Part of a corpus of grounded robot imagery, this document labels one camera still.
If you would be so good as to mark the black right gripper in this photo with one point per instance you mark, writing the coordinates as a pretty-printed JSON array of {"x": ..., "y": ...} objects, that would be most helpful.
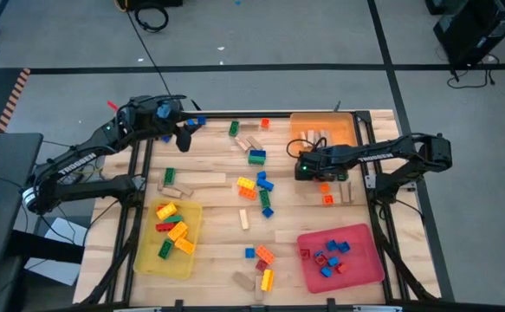
[{"x": 321, "y": 162}]

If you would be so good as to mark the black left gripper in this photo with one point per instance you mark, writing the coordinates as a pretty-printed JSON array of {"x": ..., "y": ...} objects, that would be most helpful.
[{"x": 144, "y": 123}]

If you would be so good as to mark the green long brick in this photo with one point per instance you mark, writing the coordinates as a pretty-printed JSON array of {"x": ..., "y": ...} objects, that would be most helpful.
[
  {"x": 234, "y": 128},
  {"x": 165, "y": 249},
  {"x": 169, "y": 176},
  {"x": 174, "y": 219},
  {"x": 342, "y": 176},
  {"x": 256, "y": 161},
  {"x": 264, "y": 198}
]

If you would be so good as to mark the blue long brick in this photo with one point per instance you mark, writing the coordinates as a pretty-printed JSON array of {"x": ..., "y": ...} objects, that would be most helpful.
[
  {"x": 257, "y": 153},
  {"x": 265, "y": 184}
]

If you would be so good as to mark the orange long brick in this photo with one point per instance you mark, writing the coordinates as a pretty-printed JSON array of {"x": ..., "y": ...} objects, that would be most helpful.
[
  {"x": 265, "y": 255},
  {"x": 248, "y": 193},
  {"x": 159, "y": 208}
]

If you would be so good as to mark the yellow long brick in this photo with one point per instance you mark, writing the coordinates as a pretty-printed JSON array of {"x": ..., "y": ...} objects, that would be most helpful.
[
  {"x": 166, "y": 211},
  {"x": 246, "y": 183},
  {"x": 267, "y": 280}
]

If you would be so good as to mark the dark red small brick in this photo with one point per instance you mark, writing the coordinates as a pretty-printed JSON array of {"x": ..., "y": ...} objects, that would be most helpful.
[
  {"x": 261, "y": 265},
  {"x": 305, "y": 254}
]

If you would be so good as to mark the red long brick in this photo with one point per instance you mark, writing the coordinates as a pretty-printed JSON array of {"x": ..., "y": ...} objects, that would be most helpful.
[{"x": 165, "y": 227}]

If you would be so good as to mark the yellow-orange long brick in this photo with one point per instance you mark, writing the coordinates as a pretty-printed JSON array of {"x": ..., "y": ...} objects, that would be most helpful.
[
  {"x": 185, "y": 245},
  {"x": 177, "y": 231}
]

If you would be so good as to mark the light orange small brick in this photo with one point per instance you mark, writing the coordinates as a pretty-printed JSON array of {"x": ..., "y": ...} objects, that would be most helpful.
[{"x": 184, "y": 236}]

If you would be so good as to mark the wooden block with Jenga print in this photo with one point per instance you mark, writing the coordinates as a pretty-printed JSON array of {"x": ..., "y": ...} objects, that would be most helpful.
[{"x": 243, "y": 281}]

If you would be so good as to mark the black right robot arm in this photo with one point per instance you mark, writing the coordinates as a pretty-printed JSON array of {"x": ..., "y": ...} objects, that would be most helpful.
[{"x": 377, "y": 154}]

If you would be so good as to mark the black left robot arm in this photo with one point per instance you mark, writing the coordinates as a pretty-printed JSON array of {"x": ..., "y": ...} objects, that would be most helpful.
[{"x": 83, "y": 158}]

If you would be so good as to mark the orange translucent bin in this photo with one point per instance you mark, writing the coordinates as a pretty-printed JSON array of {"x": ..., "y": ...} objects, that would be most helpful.
[{"x": 343, "y": 125}]

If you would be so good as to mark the loose toy bricks on table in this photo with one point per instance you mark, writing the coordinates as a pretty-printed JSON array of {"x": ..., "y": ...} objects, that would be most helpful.
[{"x": 243, "y": 115}]

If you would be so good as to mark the red marker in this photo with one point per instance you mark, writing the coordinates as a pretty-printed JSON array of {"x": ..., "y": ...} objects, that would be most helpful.
[{"x": 112, "y": 105}]

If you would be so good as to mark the pink translucent bin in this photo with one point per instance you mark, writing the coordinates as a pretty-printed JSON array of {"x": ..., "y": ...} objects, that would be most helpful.
[{"x": 364, "y": 268}]

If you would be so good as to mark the yellow translucent bin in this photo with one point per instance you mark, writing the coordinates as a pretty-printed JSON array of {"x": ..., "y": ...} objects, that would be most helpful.
[{"x": 157, "y": 264}]

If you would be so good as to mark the black equipment box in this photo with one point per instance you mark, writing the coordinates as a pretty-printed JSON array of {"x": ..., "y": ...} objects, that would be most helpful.
[
  {"x": 436, "y": 5},
  {"x": 157, "y": 3}
]

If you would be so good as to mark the black beam with light strips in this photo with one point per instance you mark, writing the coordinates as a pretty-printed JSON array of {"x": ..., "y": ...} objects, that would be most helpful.
[{"x": 377, "y": 309}]

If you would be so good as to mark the black side desk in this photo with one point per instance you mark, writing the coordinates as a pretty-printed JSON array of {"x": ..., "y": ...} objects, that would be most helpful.
[{"x": 1, "y": 195}]

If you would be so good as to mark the black equipment case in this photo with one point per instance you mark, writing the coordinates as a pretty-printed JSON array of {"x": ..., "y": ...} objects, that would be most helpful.
[{"x": 473, "y": 30}]

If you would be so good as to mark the grey metal bracket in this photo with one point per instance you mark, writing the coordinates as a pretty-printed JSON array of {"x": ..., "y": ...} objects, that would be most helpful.
[{"x": 371, "y": 180}]

